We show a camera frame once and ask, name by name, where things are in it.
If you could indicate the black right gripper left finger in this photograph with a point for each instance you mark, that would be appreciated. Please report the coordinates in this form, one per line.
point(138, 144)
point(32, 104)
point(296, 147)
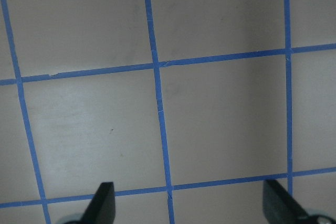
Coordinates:
point(102, 206)

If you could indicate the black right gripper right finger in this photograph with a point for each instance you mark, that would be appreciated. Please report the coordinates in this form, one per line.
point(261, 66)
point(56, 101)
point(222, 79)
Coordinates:
point(279, 206)

